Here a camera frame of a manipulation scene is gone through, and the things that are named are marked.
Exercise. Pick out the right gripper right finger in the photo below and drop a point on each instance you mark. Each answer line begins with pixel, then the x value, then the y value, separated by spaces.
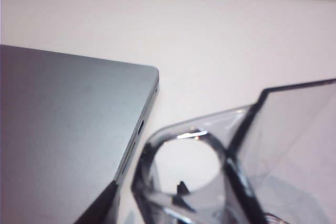
pixel 181 191

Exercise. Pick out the silver Dell laptop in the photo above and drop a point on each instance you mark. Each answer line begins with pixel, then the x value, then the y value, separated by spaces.
pixel 65 129

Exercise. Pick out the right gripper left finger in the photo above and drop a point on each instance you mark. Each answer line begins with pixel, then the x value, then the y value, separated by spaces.
pixel 102 211

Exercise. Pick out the transparent grey water cup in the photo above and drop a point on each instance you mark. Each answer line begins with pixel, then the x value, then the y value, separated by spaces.
pixel 183 127

